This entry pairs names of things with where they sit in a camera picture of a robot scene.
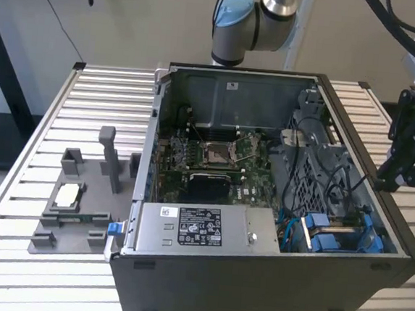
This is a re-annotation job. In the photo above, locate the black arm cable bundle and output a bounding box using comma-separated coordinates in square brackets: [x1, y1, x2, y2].
[353, 0, 415, 75]

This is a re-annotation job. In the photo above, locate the installed disk blue carrier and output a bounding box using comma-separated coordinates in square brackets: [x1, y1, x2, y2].
[311, 228, 387, 258]

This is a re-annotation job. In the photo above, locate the blue wire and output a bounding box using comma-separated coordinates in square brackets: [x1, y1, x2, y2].
[274, 214, 301, 251]

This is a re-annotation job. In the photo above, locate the silver CPU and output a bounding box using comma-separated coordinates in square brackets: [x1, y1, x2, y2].
[54, 182, 83, 210]

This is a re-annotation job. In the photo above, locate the black cable behind arm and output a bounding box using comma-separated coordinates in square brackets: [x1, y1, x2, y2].
[211, 0, 230, 22]

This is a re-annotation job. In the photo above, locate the black disk wire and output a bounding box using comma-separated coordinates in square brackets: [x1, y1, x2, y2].
[321, 161, 373, 216]

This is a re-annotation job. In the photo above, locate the long black wire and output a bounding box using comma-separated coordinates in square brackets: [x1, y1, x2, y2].
[280, 114, 309, 214]

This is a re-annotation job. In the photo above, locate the blue case latch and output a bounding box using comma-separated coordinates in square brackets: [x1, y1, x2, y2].
[106, 220, 125, 239]

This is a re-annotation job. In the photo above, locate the metal socket cover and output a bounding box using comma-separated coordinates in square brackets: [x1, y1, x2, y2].
[232, 133, 260, 161]

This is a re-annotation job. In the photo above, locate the grey parts rack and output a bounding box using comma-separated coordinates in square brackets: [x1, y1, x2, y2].
[27, 120, 146, 265]

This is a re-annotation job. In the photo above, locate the green motherboard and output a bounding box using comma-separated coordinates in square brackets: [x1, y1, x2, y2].
[151, 120, 287, 212]

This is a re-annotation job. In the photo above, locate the thin black wall cable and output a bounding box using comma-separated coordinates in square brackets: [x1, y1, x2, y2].
[18, 0, 92, 65]

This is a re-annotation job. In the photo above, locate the silver power supply unit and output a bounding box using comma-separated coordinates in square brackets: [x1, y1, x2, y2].
[134, 196, 285, 265]

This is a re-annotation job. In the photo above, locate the CPU socket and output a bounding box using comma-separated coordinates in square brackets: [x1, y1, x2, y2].
[199, 140, 235, 168]

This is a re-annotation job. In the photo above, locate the hard disk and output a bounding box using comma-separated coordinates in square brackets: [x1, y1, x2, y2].
[303, 207, 377, 239]

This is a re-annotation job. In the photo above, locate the black fan shroud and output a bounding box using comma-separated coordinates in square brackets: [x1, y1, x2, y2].
[185, 170, 234, 206]

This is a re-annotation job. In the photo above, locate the black open PC case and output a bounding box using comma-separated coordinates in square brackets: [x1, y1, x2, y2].
[104, 56, 415, 311]

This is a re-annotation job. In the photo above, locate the grey metal disk bay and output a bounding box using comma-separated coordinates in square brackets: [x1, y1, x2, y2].
[260, 86, 411, 262]

